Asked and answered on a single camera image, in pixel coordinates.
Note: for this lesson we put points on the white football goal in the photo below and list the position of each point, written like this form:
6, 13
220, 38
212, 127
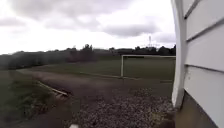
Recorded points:
122, 65

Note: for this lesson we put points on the green grass field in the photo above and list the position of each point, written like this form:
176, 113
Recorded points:
146, 68

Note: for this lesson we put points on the grey gravel path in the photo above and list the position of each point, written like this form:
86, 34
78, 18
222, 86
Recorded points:
100, 96

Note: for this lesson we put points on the pylon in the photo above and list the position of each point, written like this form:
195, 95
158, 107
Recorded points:
149, 41

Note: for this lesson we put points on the row of trees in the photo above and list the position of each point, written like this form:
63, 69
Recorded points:
50, 56

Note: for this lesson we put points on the wooden plank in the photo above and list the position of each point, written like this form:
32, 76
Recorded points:
53, 89

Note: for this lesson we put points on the robot's own part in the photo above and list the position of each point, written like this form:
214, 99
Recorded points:
73, 126

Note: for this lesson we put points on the white clapboard building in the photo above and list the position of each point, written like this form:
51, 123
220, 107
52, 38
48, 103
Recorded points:
203, 50

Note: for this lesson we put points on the rough grass verge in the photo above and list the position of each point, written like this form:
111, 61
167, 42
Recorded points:
20, 96

